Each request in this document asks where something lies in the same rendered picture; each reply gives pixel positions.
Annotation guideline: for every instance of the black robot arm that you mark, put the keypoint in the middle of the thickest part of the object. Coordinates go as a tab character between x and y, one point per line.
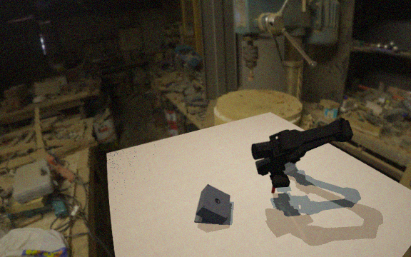
294	144

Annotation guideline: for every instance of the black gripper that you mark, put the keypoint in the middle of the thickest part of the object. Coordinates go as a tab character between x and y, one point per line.
278	178

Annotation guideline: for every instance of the grey sloped panel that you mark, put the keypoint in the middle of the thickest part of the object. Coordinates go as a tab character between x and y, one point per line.
213	206

